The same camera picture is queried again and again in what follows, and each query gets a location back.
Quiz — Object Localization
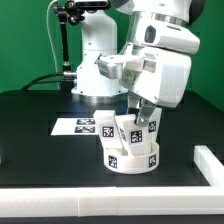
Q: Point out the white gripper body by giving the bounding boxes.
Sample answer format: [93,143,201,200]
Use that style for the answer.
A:
[97,19,200,108]

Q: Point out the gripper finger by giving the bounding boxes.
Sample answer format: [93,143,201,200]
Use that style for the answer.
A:
[127,93,138,114]
[135,99,155,127]

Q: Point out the white round stool seat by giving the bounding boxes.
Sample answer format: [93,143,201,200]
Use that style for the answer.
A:
[103,142,159,174]

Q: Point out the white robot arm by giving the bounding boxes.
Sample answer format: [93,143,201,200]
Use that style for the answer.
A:
[96,0,206,126]

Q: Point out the white marker sheet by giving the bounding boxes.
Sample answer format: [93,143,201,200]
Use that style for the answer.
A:
[51,118,98,136]

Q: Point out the white right fence bar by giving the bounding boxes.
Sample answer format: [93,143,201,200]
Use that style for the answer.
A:
[193,145,224,187]

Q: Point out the white fence bar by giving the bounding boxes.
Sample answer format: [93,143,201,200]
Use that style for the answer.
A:
[193,145,224,187]
[0,187,224,218]

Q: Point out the white front fence bar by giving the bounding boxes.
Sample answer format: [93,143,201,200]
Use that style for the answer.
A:
[0,187,224,218]

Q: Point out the black cables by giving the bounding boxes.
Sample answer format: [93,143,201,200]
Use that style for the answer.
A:
[21,70,78,92]

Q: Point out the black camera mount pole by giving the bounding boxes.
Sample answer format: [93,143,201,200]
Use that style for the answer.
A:
[54,0,111,92]

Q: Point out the white cable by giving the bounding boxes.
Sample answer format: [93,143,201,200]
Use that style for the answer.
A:
[45,0,60,74]

